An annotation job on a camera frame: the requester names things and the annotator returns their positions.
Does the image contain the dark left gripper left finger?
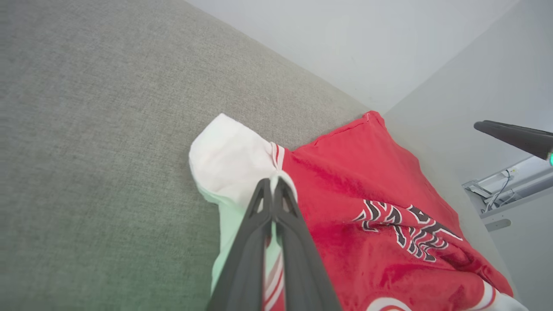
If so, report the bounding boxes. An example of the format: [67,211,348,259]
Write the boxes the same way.
[207,178,273,311]

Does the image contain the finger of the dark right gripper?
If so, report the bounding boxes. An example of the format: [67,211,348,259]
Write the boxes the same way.
[474,120,553,160]

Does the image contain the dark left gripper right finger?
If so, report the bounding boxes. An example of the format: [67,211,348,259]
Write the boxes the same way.
[273,177,342,311]

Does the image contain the red and white jersey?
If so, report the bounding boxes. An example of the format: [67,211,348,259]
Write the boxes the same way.
[189,111,530,311]

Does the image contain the white desk frame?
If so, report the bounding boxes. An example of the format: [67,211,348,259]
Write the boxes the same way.
[462,155,553,232]

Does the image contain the thin desk cables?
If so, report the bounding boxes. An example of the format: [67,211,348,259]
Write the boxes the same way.
[483,170,518,213]

